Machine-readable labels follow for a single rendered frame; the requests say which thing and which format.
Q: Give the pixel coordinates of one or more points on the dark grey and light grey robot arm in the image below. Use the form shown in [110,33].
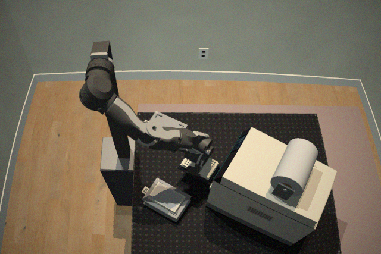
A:
[97,94]

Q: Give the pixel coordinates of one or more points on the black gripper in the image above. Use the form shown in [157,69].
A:
[199,160]

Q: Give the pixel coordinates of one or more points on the beige foil roll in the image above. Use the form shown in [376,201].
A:
[295,165]

